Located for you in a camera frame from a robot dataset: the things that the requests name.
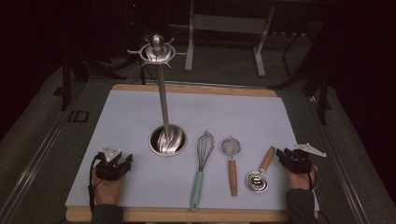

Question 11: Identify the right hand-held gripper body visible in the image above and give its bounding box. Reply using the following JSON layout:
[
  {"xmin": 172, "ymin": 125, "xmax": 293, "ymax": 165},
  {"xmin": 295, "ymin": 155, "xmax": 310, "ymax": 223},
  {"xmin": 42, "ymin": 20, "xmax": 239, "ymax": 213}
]
[{"xmin": 281, "ymin": 143, "xmax": 327, "ymax": 175}]

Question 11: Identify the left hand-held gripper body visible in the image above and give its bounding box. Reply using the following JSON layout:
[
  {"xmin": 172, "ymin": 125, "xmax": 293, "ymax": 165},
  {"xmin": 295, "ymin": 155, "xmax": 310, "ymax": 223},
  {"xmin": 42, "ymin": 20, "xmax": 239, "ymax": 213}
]
[{"xmin": 94, "ymin": 144, "xmax": 132, "ymax": 181}]

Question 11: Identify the small strainer with wooden handle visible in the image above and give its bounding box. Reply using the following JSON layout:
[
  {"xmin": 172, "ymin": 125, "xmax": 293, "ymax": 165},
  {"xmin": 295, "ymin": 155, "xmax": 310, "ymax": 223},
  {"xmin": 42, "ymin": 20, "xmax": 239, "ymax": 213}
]
[{"xmin": 221, "ymin": 135, "xmax": 242, "ymax": 198}]

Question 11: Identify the steel utensil stand with hooks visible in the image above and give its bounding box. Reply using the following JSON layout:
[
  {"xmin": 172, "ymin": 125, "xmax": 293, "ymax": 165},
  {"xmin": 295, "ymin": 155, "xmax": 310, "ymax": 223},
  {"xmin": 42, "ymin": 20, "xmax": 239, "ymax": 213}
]
[{"xmin": 127, "ymin": 33, "xmax": 189, "ymax": 158}]

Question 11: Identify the whisk with mint green handle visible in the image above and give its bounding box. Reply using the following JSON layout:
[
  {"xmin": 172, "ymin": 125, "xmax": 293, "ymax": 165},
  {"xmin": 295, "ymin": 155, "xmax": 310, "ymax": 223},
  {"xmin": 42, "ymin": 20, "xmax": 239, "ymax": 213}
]
[{"xmin": 190, "ymin": 130, "xmax": 216, "ymax": 213}]

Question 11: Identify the person's right hand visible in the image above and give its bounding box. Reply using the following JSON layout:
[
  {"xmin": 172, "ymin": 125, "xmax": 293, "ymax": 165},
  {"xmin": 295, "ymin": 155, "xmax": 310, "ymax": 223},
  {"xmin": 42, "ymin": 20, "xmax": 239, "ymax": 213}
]
[{"xmin": 283, "ymin": 165, "xmax": 319, "ymax": 190}]

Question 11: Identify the person's left hand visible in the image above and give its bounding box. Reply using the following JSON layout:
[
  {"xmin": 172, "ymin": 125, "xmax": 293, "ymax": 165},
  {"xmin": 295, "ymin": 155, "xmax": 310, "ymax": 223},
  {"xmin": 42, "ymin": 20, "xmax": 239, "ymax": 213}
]
[{"xmin": 92, "ymin": 176, "xmax": 126, "ymax": 206}]

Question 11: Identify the pale table sheet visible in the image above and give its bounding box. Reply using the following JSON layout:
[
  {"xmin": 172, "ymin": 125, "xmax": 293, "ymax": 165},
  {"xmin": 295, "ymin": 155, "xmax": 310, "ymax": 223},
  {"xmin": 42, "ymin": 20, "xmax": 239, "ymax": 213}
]
[{"xmin": 64, "ymin": 89, "xmax": 320, "ymax": 211}]

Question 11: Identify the steel egg separator wooden handle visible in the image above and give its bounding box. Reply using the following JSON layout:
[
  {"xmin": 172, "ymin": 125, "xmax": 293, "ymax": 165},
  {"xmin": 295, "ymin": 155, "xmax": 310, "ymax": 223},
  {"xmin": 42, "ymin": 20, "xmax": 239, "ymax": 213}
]
[{"xmin": 245, "ymin": 146, "xmax": 276, "ymax": 194}]

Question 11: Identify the right hand-held gripper cable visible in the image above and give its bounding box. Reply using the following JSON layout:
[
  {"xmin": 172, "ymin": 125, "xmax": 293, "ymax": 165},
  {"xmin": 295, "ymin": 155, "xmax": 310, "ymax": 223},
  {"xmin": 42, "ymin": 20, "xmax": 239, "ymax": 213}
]
[{"xmin": 306, "ymin": 166, "xmax": 318, "ymax": 191}]

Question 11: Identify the hand-held gripper cable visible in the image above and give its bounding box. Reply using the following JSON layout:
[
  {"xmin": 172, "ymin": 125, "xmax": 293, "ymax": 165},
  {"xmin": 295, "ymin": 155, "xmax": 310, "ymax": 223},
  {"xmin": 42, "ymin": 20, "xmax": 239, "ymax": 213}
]
[
  {"xmin": 306, "ymin": 166, "xmax": 318, "ymax": 191},
  {"xmin": 88, "ymin": 153, "xmax": 104, "ymax": 216}
]

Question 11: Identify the left hand-held gripper cable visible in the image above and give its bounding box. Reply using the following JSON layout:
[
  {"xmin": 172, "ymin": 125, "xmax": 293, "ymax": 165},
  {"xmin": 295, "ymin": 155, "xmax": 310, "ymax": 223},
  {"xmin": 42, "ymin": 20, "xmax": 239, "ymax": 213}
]
[{"xmin": 88, "ymin": 153, "xmax": 104, "ymax": 216}]

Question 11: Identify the metal floor rail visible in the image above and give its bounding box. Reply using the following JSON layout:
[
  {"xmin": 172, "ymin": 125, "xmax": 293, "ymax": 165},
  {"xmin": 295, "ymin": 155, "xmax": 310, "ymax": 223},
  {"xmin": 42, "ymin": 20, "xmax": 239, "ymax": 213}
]
[
  {"xmin": 0, "ymin": 102, "xmax": 78, "ymax": 224},
  {"xmin": 306, "ymin": 92, "xmax": 372, "ymax": 224}
]

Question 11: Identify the grey metal frame stand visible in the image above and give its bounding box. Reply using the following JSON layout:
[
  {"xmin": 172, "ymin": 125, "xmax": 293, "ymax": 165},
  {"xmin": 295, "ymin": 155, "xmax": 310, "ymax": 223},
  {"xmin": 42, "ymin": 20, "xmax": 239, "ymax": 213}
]
[{"xmin": 185, "ymin": 0, "xmax": 276, "ymax": 77}]

